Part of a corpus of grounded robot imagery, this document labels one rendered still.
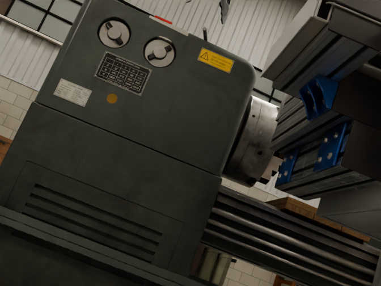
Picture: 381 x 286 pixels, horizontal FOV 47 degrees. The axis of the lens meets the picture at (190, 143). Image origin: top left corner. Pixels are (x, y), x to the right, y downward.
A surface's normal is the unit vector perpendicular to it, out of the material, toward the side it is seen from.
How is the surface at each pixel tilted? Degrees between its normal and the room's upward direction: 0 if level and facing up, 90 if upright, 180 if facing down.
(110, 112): 90
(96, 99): 90
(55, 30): 90
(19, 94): 90
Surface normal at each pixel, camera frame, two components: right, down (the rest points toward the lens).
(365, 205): -0.93, -0.37
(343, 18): 0.14, -0.21
